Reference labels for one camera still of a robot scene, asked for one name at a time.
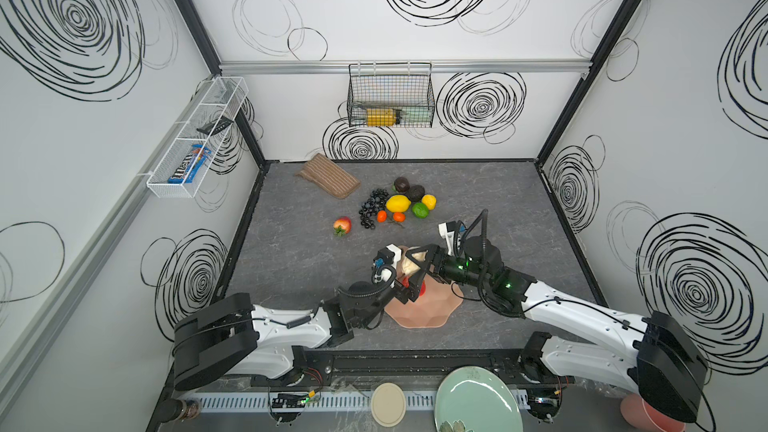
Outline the beige fake pear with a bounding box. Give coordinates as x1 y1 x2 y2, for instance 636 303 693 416
400 256 421 277

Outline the pink wavy fruit bowl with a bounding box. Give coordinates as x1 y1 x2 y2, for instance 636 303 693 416
384 276 464 329

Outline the dark fake avocado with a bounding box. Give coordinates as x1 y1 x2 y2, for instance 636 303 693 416
405 185 426 203

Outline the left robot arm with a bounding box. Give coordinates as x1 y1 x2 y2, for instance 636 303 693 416
172 245 434 391

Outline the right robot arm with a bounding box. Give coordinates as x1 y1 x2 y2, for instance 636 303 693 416
400 217 709 424

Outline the green fake lime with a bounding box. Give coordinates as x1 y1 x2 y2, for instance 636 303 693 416
411 202 430 219

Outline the small yellow fake lemon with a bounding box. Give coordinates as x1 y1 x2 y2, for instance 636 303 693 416
421 194 437 211

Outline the large yellow fake lemon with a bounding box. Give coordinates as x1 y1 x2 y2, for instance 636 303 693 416
385 194 412 213

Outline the red fake strawberry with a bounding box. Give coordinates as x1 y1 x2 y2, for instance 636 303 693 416
333 217 352 236

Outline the black fake grape bunch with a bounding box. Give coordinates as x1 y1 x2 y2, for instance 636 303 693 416
358 188 390 230

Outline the dark brown fake fig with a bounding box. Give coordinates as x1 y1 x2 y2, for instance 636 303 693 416
393 177 411 194

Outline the brown folded cloth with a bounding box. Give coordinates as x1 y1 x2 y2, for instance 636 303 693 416
297 153 361 199

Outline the beige round lid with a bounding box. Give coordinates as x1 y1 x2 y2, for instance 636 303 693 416
370 382 407 428

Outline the green plate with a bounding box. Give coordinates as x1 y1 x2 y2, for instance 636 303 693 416
434 366 523 432

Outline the green item in basket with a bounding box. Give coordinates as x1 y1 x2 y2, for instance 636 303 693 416
400 106 434 128

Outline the yellow bottle in basket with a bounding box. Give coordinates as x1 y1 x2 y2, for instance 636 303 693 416
365 108 401 127

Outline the blue candy packet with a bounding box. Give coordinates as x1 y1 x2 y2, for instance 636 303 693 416
167 144 210 184

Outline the black remote control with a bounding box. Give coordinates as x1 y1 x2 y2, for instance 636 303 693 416
196 117 233 137

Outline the pink cup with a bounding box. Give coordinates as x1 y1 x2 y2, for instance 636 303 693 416
620 394 686 432

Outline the dark jar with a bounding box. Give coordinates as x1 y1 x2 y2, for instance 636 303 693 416
153 398 202 423

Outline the white cable duct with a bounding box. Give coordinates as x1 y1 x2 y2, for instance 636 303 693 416
190 388 532 415

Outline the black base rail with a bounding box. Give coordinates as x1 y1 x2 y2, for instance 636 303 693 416
170 347 655 391

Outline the black wire wall basket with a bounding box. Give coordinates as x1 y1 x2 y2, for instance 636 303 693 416
346 62 436 127

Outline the white wire wall shelf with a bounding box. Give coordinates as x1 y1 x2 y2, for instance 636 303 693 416
146 76 248 199

